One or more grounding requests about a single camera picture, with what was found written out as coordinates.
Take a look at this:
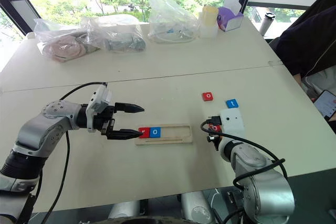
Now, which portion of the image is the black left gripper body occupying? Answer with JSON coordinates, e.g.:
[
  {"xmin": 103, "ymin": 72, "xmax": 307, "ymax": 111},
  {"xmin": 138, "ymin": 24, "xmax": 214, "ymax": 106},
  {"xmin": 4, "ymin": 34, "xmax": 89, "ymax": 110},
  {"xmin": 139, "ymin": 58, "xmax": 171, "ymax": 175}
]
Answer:
[{"xmin": 93, "ymin": 104, "xmax": 117, "ymax": 141}]

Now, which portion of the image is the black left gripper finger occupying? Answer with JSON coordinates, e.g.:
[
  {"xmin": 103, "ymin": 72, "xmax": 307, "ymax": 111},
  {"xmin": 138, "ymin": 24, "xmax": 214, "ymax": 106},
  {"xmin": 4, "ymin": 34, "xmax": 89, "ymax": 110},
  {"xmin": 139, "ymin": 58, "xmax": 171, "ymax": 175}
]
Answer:
[
  {"xmin": 107, "ymin": 129, "xmax": 143, "ymax": 141},
  {"xmin": 114, "ymin": 102, "xmax": 145, "ymax": 115}
]

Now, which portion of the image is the red letter r block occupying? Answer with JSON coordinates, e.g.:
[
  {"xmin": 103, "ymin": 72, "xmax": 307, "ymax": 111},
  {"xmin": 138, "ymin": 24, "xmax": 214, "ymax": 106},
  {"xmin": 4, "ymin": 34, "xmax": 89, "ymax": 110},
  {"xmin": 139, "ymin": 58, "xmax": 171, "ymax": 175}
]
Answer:
[{"xmin": 138, "ymin": 127, "xmax": 151, "ymax": 139}]

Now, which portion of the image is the red letter o block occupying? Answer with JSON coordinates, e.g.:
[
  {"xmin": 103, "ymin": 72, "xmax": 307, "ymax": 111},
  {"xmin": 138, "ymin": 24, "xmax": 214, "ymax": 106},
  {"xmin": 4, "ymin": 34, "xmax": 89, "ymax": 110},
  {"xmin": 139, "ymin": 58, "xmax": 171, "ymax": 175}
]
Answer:
[{"xmin": 201, "ymin": 91, "xmax": 216, "ymax": 102}]

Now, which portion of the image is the blue letter t block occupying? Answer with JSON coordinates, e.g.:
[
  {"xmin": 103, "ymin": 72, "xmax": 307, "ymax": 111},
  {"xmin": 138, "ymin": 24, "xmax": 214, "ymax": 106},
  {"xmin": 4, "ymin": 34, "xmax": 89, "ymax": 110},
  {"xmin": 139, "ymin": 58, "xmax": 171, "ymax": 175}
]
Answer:
[{"xmin": 225, "ymin": 99, "xmax": 240, "ymax": 110}]

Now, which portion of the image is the blue letter o block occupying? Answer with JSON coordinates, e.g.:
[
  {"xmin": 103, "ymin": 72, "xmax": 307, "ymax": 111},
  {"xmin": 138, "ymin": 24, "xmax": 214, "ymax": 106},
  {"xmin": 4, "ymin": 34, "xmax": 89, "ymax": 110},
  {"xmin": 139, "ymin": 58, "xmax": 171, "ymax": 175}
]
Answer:
[{"xmin": 149, "ymin": 126, "xmax": 162, "ymax": 139}]

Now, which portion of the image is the wooden letter tray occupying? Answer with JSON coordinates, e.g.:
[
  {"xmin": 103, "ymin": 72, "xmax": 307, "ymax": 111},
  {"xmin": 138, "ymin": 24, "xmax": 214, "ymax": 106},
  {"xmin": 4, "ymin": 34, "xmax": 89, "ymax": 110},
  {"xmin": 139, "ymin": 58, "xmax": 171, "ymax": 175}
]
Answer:
[{"xmin": 134, "ymin": 123, "xmax": 194, "ymax": 146}]

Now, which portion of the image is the plastic bag with grey contents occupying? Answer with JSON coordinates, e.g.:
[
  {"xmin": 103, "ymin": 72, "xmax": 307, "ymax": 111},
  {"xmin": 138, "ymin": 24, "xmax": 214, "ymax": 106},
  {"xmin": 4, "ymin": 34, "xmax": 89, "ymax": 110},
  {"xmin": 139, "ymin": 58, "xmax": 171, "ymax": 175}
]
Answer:
[{"xmin": 80, "ymin": 15, "xmax": 146, "ymax": 53}]

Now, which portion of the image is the plastic bag with pink contents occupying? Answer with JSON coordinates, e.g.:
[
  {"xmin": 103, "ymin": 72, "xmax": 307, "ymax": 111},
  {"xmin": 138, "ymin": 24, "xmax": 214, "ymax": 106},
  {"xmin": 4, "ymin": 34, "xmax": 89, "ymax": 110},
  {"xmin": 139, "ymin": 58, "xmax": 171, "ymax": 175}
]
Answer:
[{"xmin": 33, "ymin": 17, "xmax": 102, "ymax": 63}]

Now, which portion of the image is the tall clear plastic bag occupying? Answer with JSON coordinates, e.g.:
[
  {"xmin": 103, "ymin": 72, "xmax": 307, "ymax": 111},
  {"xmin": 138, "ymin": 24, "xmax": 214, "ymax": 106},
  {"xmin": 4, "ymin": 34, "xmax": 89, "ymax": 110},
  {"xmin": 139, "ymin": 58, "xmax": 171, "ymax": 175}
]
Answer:
[{"xmin": 146, "ymin": 0, "xmax": 200, "ymax": 44}]

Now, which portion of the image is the translucent yellow plastic container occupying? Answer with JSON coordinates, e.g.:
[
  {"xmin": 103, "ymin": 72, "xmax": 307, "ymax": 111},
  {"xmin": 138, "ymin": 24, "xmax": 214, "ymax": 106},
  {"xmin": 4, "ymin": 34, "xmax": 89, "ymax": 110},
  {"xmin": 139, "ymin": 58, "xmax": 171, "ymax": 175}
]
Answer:
[{"xmin": 197, "ymin": 5, "xmax": 219, "ymax": 39}]

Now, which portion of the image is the purple tissue box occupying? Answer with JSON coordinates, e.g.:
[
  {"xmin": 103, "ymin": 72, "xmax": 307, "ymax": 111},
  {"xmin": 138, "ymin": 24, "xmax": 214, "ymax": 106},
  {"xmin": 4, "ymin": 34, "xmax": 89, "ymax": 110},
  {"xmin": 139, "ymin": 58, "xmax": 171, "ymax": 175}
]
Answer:
[{"xmin": 217, "ymin": 0, "xmax": 245, "ymax": 33}]

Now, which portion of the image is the white tumbler with dark lid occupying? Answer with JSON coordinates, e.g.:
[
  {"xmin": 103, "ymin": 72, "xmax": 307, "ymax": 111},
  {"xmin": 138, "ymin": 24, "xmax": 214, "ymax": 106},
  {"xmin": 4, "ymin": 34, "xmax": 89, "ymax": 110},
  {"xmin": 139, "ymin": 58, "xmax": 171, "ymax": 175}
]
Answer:
[{"xmin": 258, "ymin": 12, "xmax": 277, "ymax": 36}]

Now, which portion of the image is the black smartphone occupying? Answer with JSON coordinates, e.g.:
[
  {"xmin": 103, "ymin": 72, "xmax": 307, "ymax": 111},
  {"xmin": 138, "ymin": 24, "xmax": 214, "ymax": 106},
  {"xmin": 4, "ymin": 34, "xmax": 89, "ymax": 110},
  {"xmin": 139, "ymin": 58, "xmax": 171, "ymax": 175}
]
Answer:
[{"xmin": 313, "ymin": 90, "xmax": 336, "ymax": 120}]

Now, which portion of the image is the person in dark clothing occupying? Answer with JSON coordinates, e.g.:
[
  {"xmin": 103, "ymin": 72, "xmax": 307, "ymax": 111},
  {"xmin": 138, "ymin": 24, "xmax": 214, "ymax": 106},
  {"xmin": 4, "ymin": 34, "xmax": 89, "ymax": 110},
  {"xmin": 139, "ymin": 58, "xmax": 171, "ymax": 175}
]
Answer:
[{"xmin": 275, "ymin": 0, "xmax": 336, "ymax": 101}]

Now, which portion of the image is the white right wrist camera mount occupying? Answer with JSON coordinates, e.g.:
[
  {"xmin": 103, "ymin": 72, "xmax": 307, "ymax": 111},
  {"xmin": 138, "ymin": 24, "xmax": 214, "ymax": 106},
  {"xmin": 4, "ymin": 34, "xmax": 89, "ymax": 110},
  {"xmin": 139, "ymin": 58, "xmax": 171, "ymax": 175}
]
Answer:
[{"xmin": 219, "ymin": 108, "xmax": 246, "ymax": 137}]

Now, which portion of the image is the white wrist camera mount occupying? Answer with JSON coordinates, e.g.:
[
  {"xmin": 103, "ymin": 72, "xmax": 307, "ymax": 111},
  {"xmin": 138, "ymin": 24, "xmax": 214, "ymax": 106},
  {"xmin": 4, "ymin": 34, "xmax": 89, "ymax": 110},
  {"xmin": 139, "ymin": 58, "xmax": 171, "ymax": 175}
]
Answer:
[
  {"xmin": 86, "ymin": 84, "xmax": 114, "ymax": 133},
  {"xmin": 219, "ymin": 108, "xmax": 246, "ymax": 137}
]

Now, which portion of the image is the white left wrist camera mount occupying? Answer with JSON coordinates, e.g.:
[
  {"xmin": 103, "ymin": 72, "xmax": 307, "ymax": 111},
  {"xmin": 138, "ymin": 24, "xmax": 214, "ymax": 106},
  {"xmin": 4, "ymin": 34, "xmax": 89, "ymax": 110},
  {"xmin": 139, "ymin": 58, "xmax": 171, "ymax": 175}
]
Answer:
[{"xmin": 86, "ymin": 84, "xmax": 114, "ymax": 133}]

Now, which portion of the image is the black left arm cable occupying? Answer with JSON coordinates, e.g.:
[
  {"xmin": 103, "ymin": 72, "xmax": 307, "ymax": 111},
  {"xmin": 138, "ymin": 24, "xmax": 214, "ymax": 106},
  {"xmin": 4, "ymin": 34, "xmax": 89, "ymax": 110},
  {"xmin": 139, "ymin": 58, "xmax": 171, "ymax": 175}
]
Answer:
[{"xmin": 39, "ymin": 81, "xmax": 108, "ymax": 224}]

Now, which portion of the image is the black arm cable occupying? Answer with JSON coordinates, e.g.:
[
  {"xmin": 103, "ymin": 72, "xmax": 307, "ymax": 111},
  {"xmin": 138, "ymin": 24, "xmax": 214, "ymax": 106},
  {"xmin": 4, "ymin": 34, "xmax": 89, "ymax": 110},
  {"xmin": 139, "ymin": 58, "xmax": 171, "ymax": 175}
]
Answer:
[
  {"xmin": 39, "ymin": 81, "xmax": 108, "ymax": 224},
  {"xmin": 200, "ymin": 120, "xmax": 287, "ymax": 191}
]

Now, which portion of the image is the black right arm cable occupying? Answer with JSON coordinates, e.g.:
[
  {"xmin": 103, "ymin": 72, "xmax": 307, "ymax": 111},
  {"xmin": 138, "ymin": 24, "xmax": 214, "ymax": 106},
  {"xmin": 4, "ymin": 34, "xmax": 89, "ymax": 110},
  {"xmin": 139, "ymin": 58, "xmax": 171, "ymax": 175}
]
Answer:
[{"xmin": 200, "ymin": 120, "xmax": 287, "ymax": 191}]

